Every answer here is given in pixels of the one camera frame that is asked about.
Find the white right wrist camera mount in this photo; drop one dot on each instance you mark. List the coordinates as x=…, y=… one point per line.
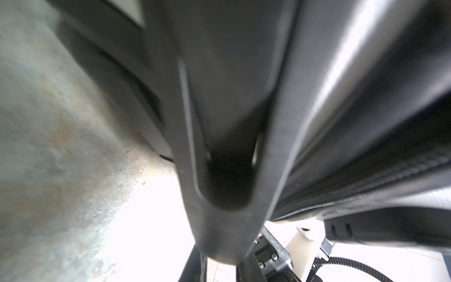
x=308, y=242

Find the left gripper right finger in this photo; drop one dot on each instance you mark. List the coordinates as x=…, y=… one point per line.
x=249, y=271

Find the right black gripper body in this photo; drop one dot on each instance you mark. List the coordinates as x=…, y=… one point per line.
x=273, y=259

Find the black suitcase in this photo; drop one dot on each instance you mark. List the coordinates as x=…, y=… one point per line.
x=285, y=110

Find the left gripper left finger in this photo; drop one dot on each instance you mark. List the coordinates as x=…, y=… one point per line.
x=195, y=268

